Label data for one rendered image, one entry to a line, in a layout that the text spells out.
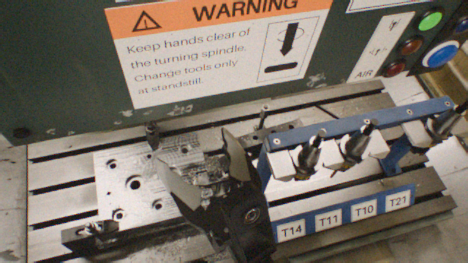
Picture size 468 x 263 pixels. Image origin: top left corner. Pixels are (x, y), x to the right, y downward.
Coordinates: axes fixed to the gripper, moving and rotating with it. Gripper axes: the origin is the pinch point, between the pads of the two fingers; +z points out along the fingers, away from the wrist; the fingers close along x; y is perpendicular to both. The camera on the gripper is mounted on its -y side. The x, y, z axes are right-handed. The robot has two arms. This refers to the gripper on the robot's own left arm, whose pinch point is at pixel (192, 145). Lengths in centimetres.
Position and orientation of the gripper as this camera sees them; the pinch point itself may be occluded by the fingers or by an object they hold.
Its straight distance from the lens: 49.8
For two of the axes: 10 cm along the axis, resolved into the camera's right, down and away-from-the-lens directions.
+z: -5.1, -7.8, 3.7
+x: 8.5, -4.1, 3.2
